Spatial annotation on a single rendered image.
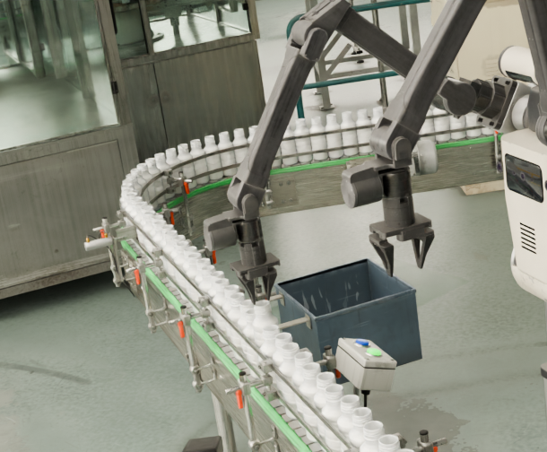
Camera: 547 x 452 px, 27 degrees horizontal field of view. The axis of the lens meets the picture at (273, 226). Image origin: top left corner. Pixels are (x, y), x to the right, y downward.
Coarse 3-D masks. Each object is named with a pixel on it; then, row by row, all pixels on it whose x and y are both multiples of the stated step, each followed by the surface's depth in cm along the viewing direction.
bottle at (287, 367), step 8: (288, 344) 244; (296, 344) 243; (288, 352) 241; (296, 352) 241; (288, 360) 241; (280, 368) 243; (288, 368) 241; (288, 376) 241; (288, 392) 243; (288, 400) 244; (296, 408) 244
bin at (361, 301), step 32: (288, 288) 336; (320, 288) 340; (352, 288) 344; (384, 288) 337; (288, 320) 331; (320, 320) 308; (352, 320) 312; (384, 320) 315; (416, 320) 319; (320, 352) 311; (416, 352) 322
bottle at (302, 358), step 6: (300, 354) 239; (306, 354) 239; (300, 360) 236; (306, 360) 236; (312, 360) 237; (300, 366) 236; (294, 372) 239; (300, 372) 237; (294, 378) 237; (300, 378) 236; (294, 384) 238; (300, 384) 236; (300, 402) 238; (300, 408) 239; (300, 414) 239
